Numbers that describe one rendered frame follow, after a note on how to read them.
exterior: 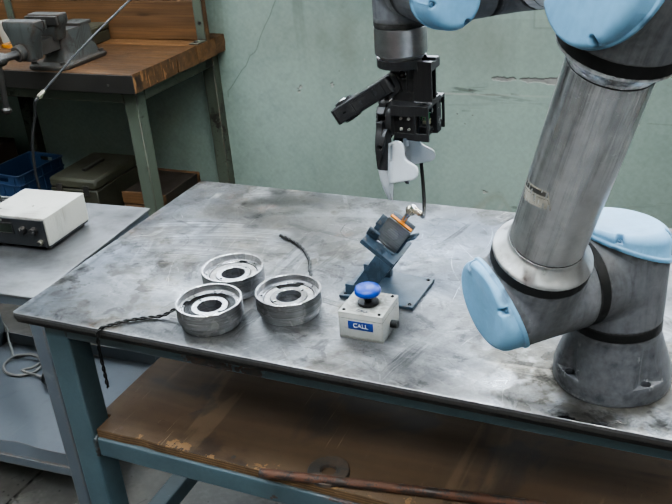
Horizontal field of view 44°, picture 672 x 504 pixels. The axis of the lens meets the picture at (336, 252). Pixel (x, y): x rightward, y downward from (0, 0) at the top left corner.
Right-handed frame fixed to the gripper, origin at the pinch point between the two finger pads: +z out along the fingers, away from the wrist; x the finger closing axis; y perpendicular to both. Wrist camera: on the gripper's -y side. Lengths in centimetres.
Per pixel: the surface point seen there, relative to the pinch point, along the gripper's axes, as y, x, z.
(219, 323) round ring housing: -20.4, -22.3, 16.0
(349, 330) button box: -1.5, -16.2, 17.2
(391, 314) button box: 3.6, -12.1, 15.7
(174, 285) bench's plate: -37.5, -10.9, 18.6
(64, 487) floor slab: -100, 4, 99
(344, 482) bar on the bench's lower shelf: -1.8, -21.8, 42.2
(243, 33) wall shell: -118, 144, 14
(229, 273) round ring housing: -28.3, -7.2, 16.7
